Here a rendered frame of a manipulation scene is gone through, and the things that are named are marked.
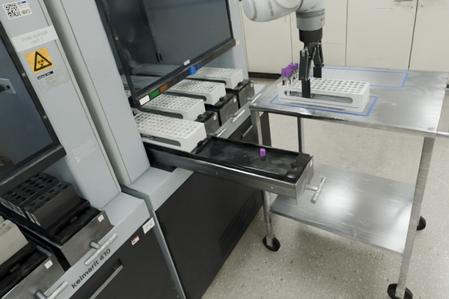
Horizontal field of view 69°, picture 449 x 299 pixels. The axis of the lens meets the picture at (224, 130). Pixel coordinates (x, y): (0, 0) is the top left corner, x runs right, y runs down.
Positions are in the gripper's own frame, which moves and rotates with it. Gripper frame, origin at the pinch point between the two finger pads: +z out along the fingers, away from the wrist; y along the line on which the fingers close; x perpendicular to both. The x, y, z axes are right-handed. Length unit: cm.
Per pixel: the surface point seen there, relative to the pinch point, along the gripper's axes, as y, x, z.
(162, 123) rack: -39, 38, 1
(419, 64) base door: 191, -16, 63
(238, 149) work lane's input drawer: -35.7, 9.9, 6.9
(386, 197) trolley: 18, -25, 59
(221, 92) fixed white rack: -7.5, 35.0, 3.2
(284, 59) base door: 186, 102, 64
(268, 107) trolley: -10.3, 12.6, 5.2
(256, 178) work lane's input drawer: -44.9, -1.3, 7.7
